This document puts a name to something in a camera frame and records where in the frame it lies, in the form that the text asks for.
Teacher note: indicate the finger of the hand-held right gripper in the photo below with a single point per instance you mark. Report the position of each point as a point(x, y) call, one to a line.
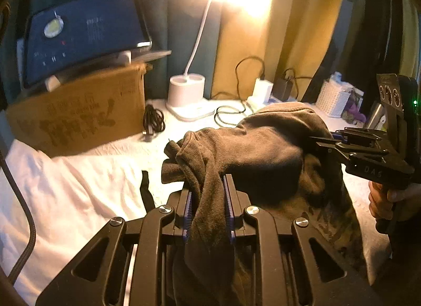
point(358, 136)
point(338, 149)

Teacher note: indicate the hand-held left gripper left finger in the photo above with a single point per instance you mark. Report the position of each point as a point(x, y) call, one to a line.
point(187, 217)

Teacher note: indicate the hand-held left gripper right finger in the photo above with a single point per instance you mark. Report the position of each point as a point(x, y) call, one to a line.
point(229, 217)

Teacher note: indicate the dark brown t-shirt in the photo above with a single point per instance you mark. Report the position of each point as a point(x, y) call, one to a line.
point(263, 154)

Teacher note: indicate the person's right hand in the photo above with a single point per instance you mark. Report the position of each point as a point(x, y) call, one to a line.
point(381, 202)

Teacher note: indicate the steel tumbler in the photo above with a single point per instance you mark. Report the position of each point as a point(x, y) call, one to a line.
point(373, 117)

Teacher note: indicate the purple cloth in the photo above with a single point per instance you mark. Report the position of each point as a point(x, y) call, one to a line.
point(353, 112)

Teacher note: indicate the white plastic basket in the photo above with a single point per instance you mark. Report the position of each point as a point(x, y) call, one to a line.
point(334, 98)

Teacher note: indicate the black charger adapter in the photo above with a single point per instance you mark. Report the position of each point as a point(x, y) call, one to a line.
point(282, 88)

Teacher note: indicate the white charger adapter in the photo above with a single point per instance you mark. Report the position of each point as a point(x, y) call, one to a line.
point(264, 90)

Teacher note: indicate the white power strip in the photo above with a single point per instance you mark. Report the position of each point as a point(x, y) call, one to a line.
point(255, 103)

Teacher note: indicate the white smooth cloth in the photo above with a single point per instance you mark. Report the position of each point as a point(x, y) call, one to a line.
point(72, 194)

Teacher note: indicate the yellow curtain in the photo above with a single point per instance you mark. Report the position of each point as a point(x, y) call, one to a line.
point(296, 29)

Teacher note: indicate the white desk lamp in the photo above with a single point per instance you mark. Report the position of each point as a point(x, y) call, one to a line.
point(186, 90)

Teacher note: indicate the brown cardboard box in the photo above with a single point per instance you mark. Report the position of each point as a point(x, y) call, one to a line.
point(82, 115)

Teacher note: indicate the teal curtain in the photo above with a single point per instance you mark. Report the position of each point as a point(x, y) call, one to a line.
point(177, 46)

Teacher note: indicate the blue screen tablet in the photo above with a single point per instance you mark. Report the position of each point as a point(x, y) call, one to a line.
point(88, 33)

